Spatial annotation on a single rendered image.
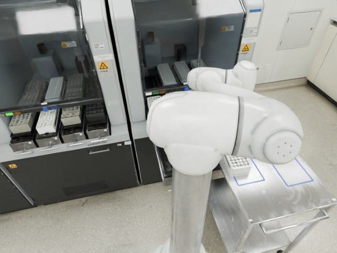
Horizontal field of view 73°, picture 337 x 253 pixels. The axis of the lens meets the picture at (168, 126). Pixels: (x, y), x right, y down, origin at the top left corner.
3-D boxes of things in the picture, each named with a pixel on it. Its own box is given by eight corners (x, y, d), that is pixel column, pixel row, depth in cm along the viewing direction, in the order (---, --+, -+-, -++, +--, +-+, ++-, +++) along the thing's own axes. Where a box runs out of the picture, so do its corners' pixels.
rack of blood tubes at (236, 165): (213, 135, 137) (214, 128, 133) (229, 133, 138) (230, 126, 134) (230, 176, 115) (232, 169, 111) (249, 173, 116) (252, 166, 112)
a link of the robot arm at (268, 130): (294, 93, 53) (235, 88, 55) (330, 119, 37) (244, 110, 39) (281, 143, 58) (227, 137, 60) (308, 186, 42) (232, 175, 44)
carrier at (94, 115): (105, 117, 152) (103, 110, 148) (105, 119, 150) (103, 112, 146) (88, 120, 150) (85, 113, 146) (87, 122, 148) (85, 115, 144)
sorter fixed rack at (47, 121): (47, 107, 164) (43, 100, 160) (61, 105, 165) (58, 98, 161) (39, 136, 143) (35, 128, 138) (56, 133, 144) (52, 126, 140)
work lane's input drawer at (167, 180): (144, 109, 171) (143, 99, 165) (162, 106, 173) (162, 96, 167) (164, 194, 118) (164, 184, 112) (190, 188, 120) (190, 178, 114)
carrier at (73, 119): (81, 121, 149) (79, 114, 145) (81, 123, 148) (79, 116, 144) (63, 124, 148) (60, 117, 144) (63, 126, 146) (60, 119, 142)
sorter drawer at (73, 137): (73, 87, 196) (70, 77, 189) (90, 84, 198) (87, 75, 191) (63, 148, 143) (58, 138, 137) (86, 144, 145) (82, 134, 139)
